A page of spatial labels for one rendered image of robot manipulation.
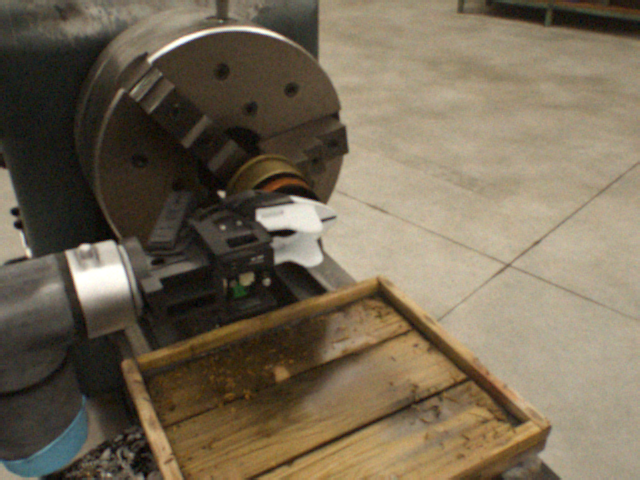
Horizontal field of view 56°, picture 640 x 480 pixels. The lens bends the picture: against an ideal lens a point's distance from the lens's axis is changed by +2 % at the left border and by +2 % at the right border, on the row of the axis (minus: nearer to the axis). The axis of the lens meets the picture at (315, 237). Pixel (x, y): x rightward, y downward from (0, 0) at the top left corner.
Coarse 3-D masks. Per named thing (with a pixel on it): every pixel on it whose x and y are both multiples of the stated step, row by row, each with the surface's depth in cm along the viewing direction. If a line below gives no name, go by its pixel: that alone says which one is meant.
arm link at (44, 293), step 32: (64, 256) 48; (0, 288) 45; (32, 288) 45; (64, 288) 46; (0, 320) 44; (32, 320) 45; (64, 320) 46; (0, 352) 45; (32, 352) 46; (64, 352) 50; (0, 384) 46
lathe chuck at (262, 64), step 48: (144, 48) 63; (192, 48) 62; (240, 48) 65; (288, 48) 68; (96, 96) 65; (192, 96) 65; (240, 96) 67; (288, 96) 71; (336, 96) 74; (96, 144) 63; (144, 144) 65; (240, 144) 80; (96, 192) 66; (144, 192) 67; (144, 240) 70
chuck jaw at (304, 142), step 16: (336, 112) 75; (304, 128) 72; (320, 128) 72; (336, 128) 71; (256, 144) 71; (272, 144) 70; (288, 144) 70; (304, 144) 69; (320, 144) 69; (336, 144) 72; (304, 160) 66; (320, 160) 70; (304, 176) 67
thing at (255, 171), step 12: (264, 156) 62; (276, 156) 63; (240, 168) 62; (252, 168) 61; (264, 168) 61; (276, 168) 61; (288, 168) 62; (240, 180) 61; (252, 180) 60; (264, 180) 60; (276, 180) 60; (288, 180) 59; (300, 180) 61; (228, 192) 62; (288, 192) 58; (300, 192) 59; (312, 192) 60
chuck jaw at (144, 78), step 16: (144, 64) 62; (128, 80) 63; (144, 80) 62; (160, 80) 62; (144, 96) 62; (160, 96) 60; (176, 96) 60; (160, 112) 60; (176, 112) 61; (192, 112) 61; (176, 128) 61; (192, 128) 62; (208, 128) 61; (192, 144) 61; (208, 144) 62; (224, 144) 63; (208, 160) 63; (224, 160) 61; (240, 160) 62; (224, 176) 62
